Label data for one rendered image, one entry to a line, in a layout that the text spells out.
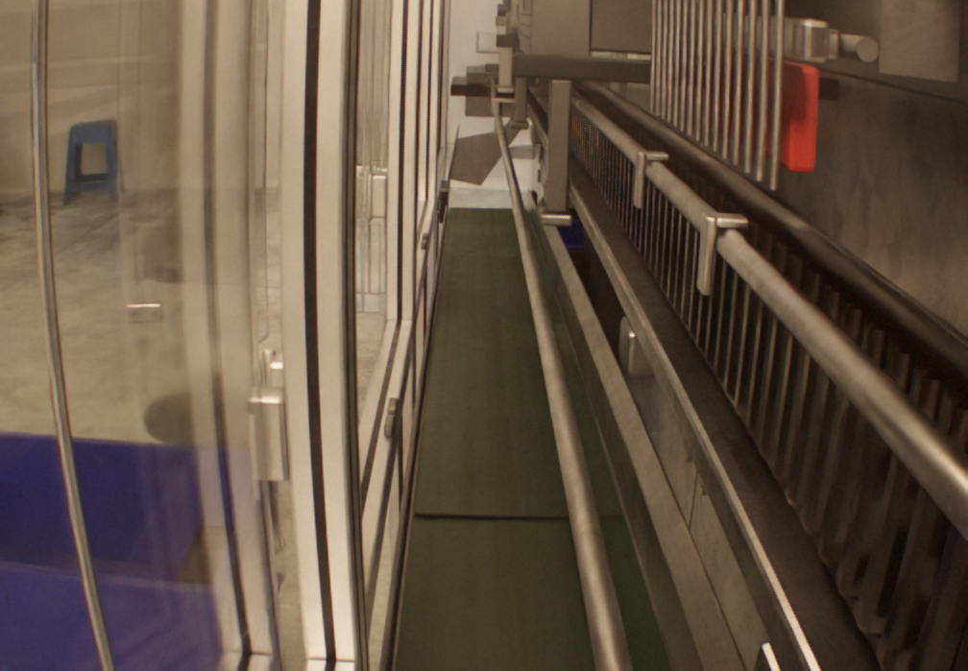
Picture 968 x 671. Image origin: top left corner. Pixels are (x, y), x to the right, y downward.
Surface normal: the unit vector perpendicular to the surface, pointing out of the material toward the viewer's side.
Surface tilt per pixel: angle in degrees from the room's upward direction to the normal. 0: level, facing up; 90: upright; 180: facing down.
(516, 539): 2
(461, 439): 2
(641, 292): 0
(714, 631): 55
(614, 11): 90
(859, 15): 90
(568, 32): 90
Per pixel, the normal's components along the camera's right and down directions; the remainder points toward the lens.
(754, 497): 0.03, -0.96
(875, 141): -1.00, -0.02
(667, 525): -0.80, -0.58
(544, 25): 0.02, 0.29
